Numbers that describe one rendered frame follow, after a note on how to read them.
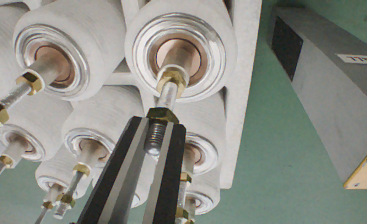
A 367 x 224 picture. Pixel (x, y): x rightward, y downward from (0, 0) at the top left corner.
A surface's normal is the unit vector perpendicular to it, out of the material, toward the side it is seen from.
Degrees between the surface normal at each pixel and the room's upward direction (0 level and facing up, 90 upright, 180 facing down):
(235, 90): 0
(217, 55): 4
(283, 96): 0
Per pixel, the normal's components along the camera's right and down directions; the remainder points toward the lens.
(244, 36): -0.11, 0.63
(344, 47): -0.06, -0.77
